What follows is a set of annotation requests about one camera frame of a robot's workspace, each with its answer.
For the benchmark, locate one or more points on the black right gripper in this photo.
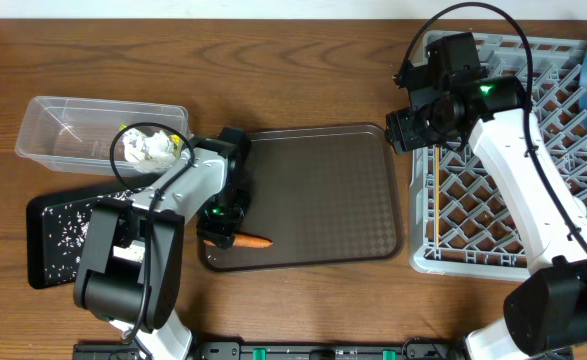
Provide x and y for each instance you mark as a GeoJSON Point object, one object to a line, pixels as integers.
{"type": "Point", "coordinates": [401, 125]}

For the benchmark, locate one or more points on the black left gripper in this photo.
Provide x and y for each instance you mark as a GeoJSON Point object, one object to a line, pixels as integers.
{"type": "Point", "coordinates": [219, 233]}

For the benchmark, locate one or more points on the orange carrot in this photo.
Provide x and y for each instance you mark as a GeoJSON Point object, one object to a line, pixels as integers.
{"type": "Point", "coordinates": [241, 241]}

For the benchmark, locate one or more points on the white tissue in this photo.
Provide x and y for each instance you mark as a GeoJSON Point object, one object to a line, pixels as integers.
{"type": "Point", "coordinates": [148, 150]}

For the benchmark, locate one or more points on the white rice grains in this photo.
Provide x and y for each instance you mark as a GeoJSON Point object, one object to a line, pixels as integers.
{"type": "Point", "coordinates": [65, 229]}

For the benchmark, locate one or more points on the yellow snack wrapper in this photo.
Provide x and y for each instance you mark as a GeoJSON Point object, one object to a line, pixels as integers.
{"type": "Point", "coordinates": [174, 139]}

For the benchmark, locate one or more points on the small blue bowl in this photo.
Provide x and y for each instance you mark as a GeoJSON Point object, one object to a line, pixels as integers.
{"type": "Point", "coordinates": [580, 210]}

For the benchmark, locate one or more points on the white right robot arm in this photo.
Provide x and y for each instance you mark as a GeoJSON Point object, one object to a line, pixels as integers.
{"type": "Point", "coordinates": [548, 311]}

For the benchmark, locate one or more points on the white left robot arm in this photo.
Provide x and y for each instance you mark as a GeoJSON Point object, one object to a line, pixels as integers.
{"type": "Point", "coordinates": [130, 266]}

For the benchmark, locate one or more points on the grey dishwasher rack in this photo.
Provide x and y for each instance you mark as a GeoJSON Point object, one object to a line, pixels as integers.
{"type": "Point", "coordinates": [477, 235]}

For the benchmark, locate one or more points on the black waste bin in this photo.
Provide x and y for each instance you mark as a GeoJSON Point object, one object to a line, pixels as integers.
{"type": "Point", "coordinates": [34, 224]}

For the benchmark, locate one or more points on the clear plastic waste bin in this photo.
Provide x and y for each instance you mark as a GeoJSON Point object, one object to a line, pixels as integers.
{"type": "Point", "coordinates": [74, 135]}

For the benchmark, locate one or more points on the dark brown serving tray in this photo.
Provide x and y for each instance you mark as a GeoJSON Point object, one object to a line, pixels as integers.
{"type": "Point", "coordinates": [321, 195]}

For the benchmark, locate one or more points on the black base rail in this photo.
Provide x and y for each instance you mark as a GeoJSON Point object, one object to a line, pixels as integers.
{"type": "Point", "coordinates": [234, 351]}

